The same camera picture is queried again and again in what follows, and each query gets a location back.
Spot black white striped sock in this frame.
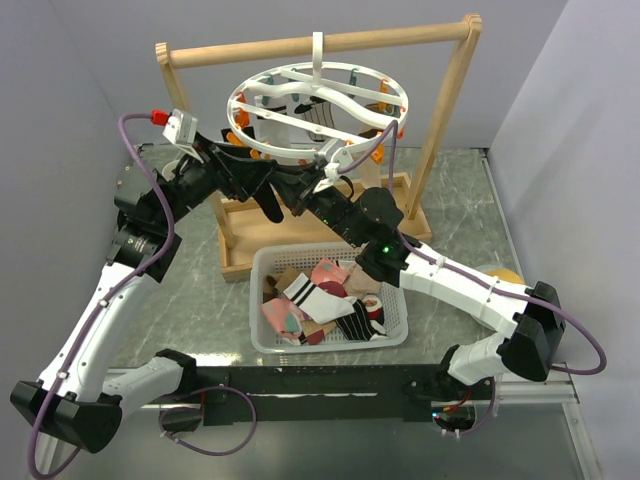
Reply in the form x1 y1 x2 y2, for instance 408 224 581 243
294 96 335 129

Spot white plastic laundry basket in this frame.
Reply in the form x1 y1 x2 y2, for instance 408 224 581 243
249 242 409 354

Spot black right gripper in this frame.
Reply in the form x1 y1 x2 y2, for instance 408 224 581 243
266 162 365 250

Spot orange clothes peg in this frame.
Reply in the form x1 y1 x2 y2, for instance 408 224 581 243
371 144 385 165

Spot aluminium rail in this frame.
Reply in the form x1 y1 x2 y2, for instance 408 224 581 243
48 363 580 411

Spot pink sock left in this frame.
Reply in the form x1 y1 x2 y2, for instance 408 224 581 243
261 297 304 340

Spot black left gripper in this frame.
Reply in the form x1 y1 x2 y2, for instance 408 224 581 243
156 130 277 229

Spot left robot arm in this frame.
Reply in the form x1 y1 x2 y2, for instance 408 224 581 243
10 136 277 453

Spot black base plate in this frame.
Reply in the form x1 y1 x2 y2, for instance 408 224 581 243
138 363 496 427

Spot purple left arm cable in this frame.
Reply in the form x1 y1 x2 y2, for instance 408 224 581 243
27 112 257 479

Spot black sock white stripes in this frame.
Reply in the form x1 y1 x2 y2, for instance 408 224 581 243
221 128 284 223

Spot tan brown sock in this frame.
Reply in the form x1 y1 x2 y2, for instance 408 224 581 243
263 267 300 301

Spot wooden hanger stand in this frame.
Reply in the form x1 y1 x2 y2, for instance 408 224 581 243
155 13 483 281

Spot yellow dish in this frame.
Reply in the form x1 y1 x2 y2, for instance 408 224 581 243
487 268 525 285

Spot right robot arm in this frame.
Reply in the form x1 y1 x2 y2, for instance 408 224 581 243
269 165 565 399

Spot cream brown ribbed sock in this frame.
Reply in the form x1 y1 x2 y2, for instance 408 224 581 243
356 123 381 189

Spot red santa sock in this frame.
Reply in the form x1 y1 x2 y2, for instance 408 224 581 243
362 294 385 326

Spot beige folded sock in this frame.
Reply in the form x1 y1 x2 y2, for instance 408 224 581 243
343 263 381 298

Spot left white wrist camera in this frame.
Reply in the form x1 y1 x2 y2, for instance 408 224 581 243
162 109 199 158

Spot white round clip hanger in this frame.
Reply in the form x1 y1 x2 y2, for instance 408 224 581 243
222 32 409 164

